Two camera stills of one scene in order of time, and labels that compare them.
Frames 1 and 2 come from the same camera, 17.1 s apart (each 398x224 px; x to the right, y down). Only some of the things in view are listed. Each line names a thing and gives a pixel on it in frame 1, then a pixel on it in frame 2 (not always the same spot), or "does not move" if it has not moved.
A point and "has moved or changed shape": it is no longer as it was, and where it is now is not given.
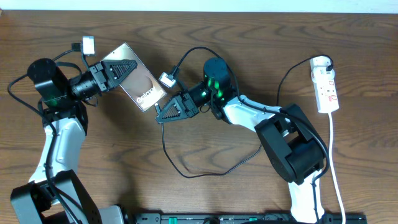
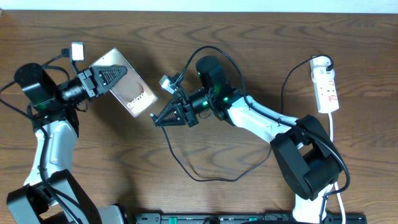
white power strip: x=326 y=95 does not move
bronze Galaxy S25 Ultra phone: x=140 y=84 has moved or changed shape
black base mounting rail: x=244 y=218 does not move
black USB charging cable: x=247 y=159 -> x=282 y=112
